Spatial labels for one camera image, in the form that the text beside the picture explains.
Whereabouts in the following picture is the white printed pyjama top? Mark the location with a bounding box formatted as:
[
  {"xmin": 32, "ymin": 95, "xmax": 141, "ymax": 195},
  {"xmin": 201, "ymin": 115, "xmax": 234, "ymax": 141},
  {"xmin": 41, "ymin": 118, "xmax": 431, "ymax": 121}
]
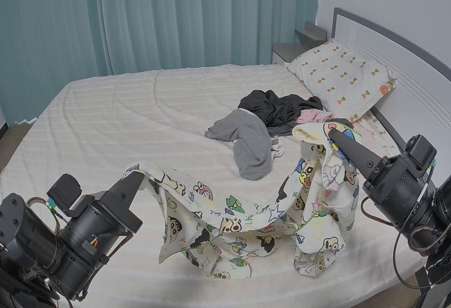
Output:
[{"xmin": 121, "ymin": 122, "xmax": 363, "ymax": 281}]

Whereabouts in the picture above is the blue-green curtain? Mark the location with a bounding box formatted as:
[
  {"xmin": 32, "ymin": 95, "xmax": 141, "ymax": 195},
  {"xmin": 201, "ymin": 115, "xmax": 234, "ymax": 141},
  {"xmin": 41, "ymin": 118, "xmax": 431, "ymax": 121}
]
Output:
[{"xmin": 0, "ymin": 0, "xmax": 319, "ymax": 126}]

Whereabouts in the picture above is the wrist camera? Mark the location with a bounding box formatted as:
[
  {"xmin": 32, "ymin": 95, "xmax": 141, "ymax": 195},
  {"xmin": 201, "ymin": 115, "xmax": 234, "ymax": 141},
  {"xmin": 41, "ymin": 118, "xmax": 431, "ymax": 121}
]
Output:
[
  {"xmin": 405, "ymin": 135, "xmax": 437, "ymax": 178},
  {"xmin": 47, "ymin": 174, "xmax": 96, "ymax": 217}
]

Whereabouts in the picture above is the black cable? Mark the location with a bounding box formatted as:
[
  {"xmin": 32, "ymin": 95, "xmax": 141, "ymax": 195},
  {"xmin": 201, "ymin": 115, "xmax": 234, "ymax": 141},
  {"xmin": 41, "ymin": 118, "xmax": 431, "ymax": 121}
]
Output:
[{"xmin": 392, "ymin": 226, "xmax": 435, "ymax": 289}]

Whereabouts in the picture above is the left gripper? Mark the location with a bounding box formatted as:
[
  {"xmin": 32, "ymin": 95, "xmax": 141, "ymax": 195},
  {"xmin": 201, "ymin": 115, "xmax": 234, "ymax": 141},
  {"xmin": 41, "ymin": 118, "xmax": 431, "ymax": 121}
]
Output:
[{"xmin": 61, "ymin": 171, "xmax": 148, "ymax": 261}]

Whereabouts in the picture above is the bed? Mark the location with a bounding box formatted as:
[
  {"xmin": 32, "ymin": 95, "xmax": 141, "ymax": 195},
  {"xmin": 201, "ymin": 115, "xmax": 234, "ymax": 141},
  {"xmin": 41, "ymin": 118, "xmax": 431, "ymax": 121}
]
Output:
[{"xmin": 0, "ymin": 7, "xmax": 451, "ymax": 304}]

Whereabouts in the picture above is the white printed pillow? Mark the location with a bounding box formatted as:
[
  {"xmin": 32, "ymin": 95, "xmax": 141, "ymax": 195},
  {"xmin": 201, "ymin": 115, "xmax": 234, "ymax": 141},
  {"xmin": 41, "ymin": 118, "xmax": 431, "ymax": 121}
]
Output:
[{"xmin": 285, "ymin": 38, "xmax": 398, "ymax": 123}]

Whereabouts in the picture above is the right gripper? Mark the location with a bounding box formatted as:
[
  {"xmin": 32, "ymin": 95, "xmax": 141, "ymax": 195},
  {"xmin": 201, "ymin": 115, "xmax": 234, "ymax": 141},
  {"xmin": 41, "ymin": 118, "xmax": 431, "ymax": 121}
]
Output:
[{"xmin": 328, "ymin": 127, "xmax": 430, "ymax": 228}]

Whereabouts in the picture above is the grey bedside table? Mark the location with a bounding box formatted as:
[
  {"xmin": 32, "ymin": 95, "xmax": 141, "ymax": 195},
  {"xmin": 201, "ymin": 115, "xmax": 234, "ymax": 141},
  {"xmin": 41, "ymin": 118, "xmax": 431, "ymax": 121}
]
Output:
[{"xmin": 272, "ymin": 21, "xmax": 328, "ymax": 65}]

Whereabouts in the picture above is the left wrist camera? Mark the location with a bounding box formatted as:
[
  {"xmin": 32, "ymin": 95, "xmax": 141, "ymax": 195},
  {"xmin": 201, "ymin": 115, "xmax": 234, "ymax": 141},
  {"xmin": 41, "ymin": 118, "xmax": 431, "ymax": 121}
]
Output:
[{"xmin": 47, "ymin": 174, "xmax": 96, "ymax": 217}]

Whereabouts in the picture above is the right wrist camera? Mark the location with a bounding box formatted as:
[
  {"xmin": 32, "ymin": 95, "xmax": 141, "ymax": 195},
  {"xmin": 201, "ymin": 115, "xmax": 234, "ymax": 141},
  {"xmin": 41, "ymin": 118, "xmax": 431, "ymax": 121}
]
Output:
[{"xmin": 405, "ymin": 135, "xmax": 437, "ymax": 178}]

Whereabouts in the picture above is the black garment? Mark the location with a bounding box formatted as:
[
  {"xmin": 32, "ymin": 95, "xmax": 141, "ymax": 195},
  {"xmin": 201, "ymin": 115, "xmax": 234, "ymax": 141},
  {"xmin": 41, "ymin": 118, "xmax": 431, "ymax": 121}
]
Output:
[{"xmin": 238, "ymin": 89, "xmax": 324, "ymax": 128}]

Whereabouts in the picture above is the pink garment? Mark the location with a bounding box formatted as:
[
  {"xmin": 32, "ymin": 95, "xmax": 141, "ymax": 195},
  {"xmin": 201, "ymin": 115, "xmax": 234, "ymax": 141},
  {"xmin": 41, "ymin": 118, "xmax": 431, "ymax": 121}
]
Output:
[{"xmin": 295, "ymin": 109, "xmax": 333, "ymax": 125}]

